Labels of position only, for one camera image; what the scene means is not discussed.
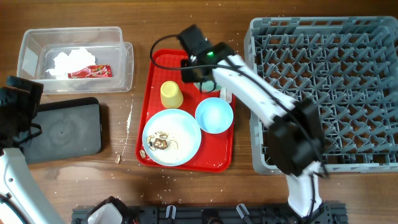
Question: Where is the food scrap on table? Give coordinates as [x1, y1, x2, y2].
[115, 155, 121, 164]

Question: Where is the mint green bowl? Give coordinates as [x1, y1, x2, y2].
[194, 80, 221, 93]

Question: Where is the yellow plastic cup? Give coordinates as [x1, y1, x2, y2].
[160, 81, 183, 108]

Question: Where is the black tray bin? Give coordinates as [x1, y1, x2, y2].
[21, 97, 103, 164]

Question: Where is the clear plastic bin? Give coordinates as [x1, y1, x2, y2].
[17, 26, 134, 95]

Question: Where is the white plastic fork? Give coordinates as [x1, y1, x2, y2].
[220, 87, 233, 104]

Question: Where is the light blue plate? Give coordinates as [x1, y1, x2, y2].
[142, 109, 201, 167]

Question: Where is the crumpled white napkin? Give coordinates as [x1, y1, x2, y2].
[46, 48, 96, 80]

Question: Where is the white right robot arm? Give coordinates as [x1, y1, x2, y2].
[177, 25, 325, 222]

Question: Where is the food scrap on tray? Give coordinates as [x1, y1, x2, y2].
[139, 149, 146, 159]

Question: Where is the red snack wrapper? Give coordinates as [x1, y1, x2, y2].
[68, 65, 113, 79]

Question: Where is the grey dishwasher rack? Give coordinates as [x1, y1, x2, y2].
[244, 16, 397, 173]

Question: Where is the red plastic tray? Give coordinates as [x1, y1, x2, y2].
[135, 65, 234, 172]

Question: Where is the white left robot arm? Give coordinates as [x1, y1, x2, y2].
[1, 76, 63, 223]

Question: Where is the light blue bowl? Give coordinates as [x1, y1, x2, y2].
[195, 97, 234, 134]

